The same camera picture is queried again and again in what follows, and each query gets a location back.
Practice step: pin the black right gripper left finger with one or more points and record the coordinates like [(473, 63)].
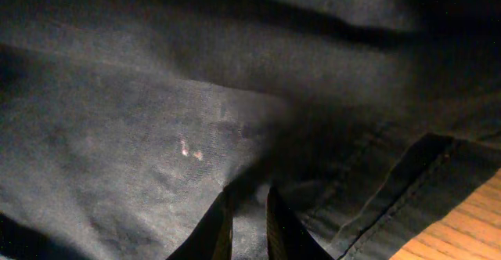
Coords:
[(212, 237)]

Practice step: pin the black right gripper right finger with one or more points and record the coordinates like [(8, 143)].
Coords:
[(287, 238)]

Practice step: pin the navy blue shorts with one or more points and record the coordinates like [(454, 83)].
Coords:
[(123, 120)]

